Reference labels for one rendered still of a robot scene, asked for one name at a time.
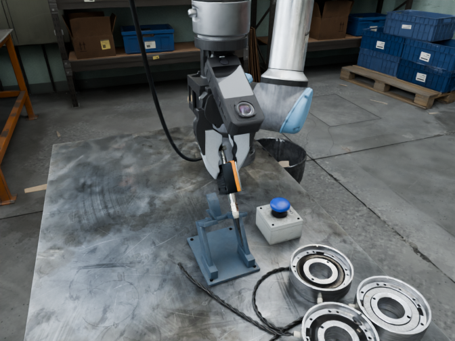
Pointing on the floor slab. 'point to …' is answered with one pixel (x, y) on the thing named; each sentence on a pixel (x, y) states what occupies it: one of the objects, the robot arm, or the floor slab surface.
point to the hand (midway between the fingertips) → (226, 171)
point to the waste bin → (282, 153)
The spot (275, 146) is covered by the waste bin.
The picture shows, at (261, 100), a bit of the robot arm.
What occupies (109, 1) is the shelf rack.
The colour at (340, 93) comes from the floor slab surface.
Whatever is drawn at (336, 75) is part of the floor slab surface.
